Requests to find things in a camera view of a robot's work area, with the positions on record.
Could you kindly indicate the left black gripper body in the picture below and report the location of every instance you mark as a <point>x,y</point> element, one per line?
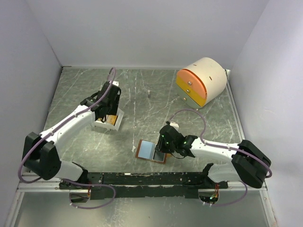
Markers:
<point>113,109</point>

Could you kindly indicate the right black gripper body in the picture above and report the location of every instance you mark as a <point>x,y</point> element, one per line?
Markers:
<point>164,146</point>

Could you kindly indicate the white card tray box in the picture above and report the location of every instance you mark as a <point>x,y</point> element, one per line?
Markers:
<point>100,124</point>

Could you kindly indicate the dark credit card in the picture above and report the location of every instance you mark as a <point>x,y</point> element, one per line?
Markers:
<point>159,156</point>

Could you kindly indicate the brown leather card holder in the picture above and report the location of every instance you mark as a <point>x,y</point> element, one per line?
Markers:
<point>145,151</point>

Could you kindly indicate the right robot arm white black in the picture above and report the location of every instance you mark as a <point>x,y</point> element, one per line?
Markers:
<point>242,162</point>

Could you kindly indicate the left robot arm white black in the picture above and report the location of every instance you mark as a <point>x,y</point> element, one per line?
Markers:
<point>40,153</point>

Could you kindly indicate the stack of cards in tray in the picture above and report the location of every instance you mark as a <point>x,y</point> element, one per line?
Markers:
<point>111,119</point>

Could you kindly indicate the cream round drawer cabinet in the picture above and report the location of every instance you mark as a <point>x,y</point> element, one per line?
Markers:
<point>201,82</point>

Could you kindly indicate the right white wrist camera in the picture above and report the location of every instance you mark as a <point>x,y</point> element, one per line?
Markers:
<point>173,124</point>

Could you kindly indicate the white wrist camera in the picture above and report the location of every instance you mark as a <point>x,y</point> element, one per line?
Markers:
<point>115,83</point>
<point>173,124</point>

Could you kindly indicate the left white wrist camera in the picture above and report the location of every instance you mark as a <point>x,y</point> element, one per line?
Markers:
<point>115,83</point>

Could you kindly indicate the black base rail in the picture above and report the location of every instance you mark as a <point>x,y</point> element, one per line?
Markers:
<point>166,184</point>

